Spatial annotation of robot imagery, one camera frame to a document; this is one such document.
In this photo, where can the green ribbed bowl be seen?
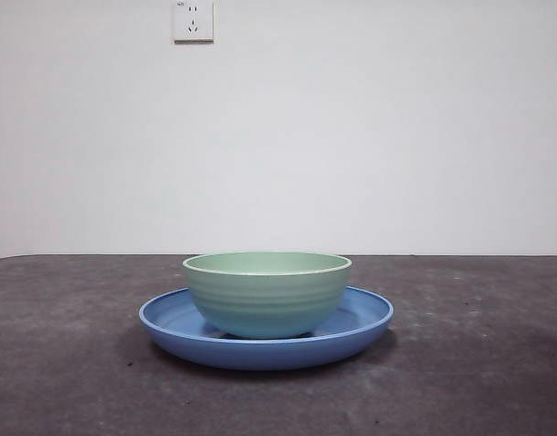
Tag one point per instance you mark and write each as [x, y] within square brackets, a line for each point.
[264, 300]

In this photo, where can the blue round plate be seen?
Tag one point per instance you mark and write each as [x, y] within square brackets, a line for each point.
[260, 354]

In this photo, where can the white wall socket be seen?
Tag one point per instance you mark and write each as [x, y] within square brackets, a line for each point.
[194, 22]

